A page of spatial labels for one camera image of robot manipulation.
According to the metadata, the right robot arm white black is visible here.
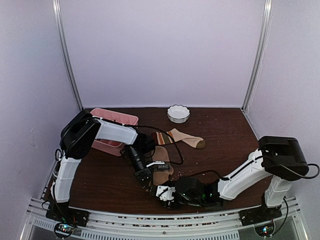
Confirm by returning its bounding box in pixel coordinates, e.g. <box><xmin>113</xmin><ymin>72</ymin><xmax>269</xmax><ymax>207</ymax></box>
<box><xmin>149</xmin><ymin>136</ymin><xmax>309</xmax><ymax>221</ymax></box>

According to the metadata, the aluminium front table rail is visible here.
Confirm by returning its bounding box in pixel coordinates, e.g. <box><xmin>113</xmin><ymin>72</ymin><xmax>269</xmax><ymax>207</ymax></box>
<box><xmin>21</xmin><ymin>196</ymin><xmax>310</xmax><ymax>240</ymax></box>

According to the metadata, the plain beige sock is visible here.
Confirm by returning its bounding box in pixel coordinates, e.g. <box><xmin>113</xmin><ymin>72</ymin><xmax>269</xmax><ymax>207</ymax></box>
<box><xmin>149</xmin><ymin>146</ymin><xmax>174</xmax><ymax>187</ymax></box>

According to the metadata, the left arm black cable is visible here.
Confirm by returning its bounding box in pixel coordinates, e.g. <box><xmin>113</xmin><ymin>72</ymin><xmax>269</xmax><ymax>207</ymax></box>
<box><xmin>119</xmin><ymin>124</ymin><xmax>185</xmax><ymax>166</ymax></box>

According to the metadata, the aluminium corner post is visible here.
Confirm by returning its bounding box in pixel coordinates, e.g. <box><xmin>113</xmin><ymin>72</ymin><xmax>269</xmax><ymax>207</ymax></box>
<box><xmin>241</xmin><ymin>0</ymin><xmax>273</xmax><ymax>114</ymax></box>
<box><xmin>52</xmin><ymin>0</ymin><xmax>84</xmax><ymax>111</ymax></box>

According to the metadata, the striped beige brown sock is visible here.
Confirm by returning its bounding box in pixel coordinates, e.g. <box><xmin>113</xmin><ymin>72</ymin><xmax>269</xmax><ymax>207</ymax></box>
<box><xmin>151</xmin><ymin>128</ymin><xmax>206</xmax><ymax>149</ymax></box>

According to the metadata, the white scalloped ceramic bowl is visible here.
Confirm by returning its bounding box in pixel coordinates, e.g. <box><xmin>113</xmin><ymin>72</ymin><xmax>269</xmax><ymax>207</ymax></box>
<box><xmin>167</xmin><ymin>104</ymin><xmax>191</xmax><ymax>124</ymax></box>

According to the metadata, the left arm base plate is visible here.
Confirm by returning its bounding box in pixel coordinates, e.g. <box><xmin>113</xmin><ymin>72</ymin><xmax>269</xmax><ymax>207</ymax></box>
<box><xmin>45</xmin><ymin>199</ymin><xmax>90</xmax><ymax>227</ymax></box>

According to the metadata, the right aluminium corner post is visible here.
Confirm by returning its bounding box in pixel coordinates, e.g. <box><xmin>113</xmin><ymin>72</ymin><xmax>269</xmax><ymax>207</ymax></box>
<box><xmin>241</xmin><ymin>0</ymin><xmax>273</xmax><ymax>114</ymax></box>

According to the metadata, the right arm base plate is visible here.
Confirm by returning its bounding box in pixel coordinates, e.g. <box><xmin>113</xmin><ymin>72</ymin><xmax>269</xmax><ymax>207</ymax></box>
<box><xmin>238</xmin><ymin>206</ymin><xmax>282</xmax><ymax>226</ymax></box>

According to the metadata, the left aluminium corner post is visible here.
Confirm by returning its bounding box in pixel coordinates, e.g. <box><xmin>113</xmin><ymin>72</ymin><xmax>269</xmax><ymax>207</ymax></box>
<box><xmin>52</xmin><ymin>0</ymin><xmax>84</xmax><ymax>111</ymax></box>

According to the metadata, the pink divided organizer tray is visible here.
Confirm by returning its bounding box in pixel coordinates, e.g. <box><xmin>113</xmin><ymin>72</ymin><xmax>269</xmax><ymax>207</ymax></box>
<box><xmin>90</xmin><ymin>108</ymin><xmax>139</xmax><ymax>157</ymax></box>

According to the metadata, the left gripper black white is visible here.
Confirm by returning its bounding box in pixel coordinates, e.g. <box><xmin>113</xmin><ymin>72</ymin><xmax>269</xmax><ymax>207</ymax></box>
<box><xmin>125</xmin><ymin>145</ymin><xmax>154</xmax><ymax>192</ymax></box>

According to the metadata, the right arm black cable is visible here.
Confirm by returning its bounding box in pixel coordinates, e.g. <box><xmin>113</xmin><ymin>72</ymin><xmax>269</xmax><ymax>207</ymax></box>
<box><xmin>193</xmin><ymin>149</ymin><xmax>320</xmax><ymax>180</ymax></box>

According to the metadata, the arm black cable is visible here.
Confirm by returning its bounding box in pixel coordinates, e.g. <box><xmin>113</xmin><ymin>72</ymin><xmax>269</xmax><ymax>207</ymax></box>
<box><xmin>193</xmin><ymin>149</ymin><xmax>320</xmax><ymax>180</ymax></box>
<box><xmin>119</xmin><ymin>124</ymin><xmax>185</xmax><ymax>166</ymax></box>

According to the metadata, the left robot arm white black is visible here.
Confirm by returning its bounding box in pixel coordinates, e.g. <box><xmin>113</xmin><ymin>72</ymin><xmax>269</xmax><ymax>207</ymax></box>
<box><xmin>50</xmin><ymin>111</ymin><xmax>168</xmax><ymax>222</ymax></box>

